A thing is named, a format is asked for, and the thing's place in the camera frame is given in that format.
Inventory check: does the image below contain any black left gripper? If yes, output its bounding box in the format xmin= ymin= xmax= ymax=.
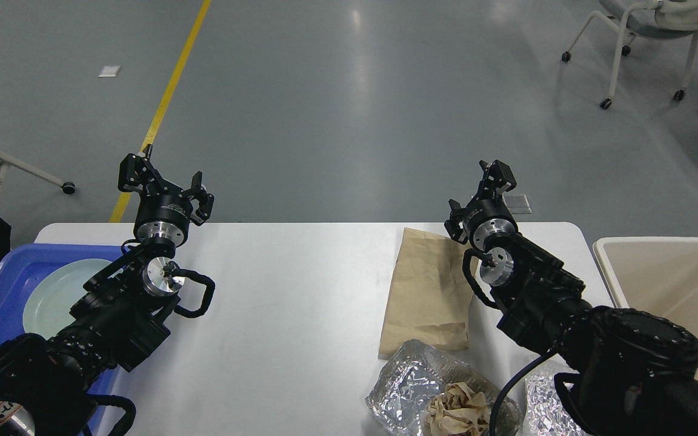
xmin=118 ymin=144 xmax=215 ymax=246

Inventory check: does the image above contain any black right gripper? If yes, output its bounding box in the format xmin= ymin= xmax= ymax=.
xmin=444 ymin=160 xmax=518 ymax=250

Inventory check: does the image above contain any light green plate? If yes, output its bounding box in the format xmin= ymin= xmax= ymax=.
xmin=22 ymin=259 xmax=111 ymax=339

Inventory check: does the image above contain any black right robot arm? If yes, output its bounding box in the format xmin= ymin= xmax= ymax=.
xmin=444 ymin=160 xmax=698 ymax=435

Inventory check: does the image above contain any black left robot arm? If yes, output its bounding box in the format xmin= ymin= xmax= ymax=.
xmin=0 ymin=145 xmax=216 ymax=435

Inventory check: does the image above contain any clear plastic piece on floor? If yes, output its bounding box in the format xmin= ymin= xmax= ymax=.
xmin=502 ymin=193 xmax=534 ymax=215

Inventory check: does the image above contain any brown paper bag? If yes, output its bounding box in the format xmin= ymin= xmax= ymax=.
xmin=377 ymin=227 xmax=474 ymax=358

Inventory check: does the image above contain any white paper scrap on floor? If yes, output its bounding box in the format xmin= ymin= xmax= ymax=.
xmin=98 ymin=65 xmax=121 ymax=78

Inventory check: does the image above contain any crumpled brown paper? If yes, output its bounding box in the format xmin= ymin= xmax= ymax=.
xmin=424 ymin=383 xmax=491 ymax=435

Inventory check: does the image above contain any aluminium foil tray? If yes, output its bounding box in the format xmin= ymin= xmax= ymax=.
xmin=365 ymin=340 xmax=500 ymax=435

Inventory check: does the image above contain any blue plastic tray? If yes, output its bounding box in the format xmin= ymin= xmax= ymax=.
xmin=0 ymin=243 xmax=136 ymax=435

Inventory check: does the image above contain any crumpled aluminium foil piece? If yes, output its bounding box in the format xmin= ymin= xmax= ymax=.
xmin=524 ymin=369 xmax=585 ymax=435

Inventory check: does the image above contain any beige plastic bin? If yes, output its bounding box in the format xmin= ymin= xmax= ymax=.
xmin=593 ymin=237 xmax=698 ymax=380

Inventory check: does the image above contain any white chair right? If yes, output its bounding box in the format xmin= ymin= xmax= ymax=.
xmin=560 ymin=1 xmax=698 ymax=110

